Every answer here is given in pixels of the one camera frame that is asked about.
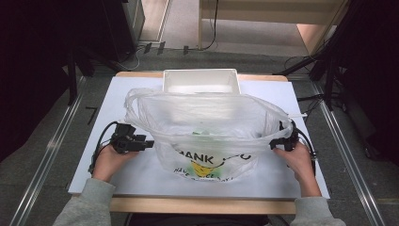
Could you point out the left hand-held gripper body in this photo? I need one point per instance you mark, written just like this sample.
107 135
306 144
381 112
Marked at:
124 142

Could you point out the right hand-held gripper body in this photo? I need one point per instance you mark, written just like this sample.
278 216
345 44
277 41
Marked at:
291 139

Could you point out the green snack packet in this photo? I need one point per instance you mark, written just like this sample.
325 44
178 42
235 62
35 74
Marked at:
204 133

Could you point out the clear printed plastic bag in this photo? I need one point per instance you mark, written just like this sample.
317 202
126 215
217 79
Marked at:
204 109

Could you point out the white plastic bin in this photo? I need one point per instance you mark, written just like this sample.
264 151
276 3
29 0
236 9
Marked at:
200 78

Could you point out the person's right hand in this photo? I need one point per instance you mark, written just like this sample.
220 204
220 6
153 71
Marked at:
299 163

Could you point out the person's left hand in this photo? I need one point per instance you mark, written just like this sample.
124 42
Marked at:
108 163

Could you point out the white table mat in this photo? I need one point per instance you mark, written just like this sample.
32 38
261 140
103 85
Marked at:
138 175

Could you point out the black tripod stand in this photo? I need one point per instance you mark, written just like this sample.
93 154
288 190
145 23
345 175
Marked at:
329 62

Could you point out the black metal stand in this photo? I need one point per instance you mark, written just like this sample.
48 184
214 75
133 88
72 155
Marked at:
72 78

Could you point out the dark cabinet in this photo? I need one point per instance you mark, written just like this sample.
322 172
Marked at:
122 28

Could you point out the light wooden shelf unit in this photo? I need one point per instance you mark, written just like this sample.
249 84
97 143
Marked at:
257 12

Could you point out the metal floor rail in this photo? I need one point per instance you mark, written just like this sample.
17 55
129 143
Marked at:
47 153
348 163

